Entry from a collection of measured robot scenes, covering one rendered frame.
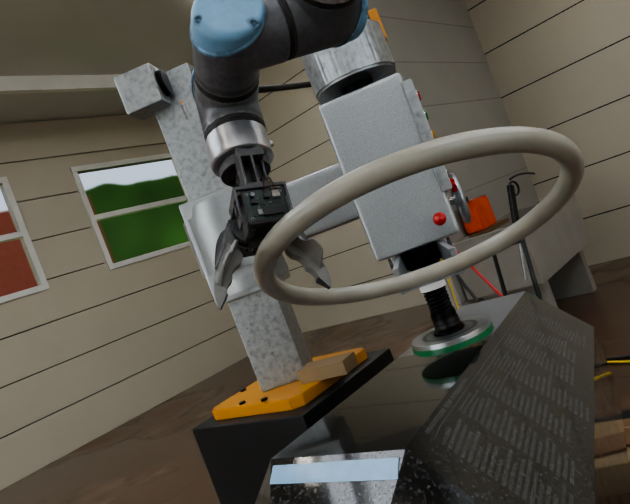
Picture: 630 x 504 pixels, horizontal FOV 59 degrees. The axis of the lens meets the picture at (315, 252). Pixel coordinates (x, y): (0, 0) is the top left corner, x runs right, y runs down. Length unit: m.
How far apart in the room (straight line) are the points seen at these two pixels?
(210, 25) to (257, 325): 1.56
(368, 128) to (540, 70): 5.06
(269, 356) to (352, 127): 1.06
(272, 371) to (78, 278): 5.64
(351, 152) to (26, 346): 6.19
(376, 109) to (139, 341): 6.66
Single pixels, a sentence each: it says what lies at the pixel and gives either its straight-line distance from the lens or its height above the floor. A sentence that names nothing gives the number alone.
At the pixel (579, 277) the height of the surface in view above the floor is 0.15.
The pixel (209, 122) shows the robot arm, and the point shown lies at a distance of 0.81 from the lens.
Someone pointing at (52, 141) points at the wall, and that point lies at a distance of 8.12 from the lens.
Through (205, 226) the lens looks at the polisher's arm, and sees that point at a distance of 2.09.
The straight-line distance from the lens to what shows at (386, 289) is 1.03.
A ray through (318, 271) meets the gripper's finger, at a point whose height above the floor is 1.20.
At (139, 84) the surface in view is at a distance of 2.21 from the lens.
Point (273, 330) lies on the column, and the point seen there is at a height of 0.99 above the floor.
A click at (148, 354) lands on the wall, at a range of 7.85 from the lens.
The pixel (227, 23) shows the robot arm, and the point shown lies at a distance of 0.72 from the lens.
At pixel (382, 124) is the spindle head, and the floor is 1.46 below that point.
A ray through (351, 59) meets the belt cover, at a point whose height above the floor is 1.62.
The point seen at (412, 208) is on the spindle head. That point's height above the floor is 1.24.
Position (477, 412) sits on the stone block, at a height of 0.79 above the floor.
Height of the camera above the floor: 1.24
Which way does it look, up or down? 1 degrees down
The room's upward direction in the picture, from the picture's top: 21 degrees counter-clockwise
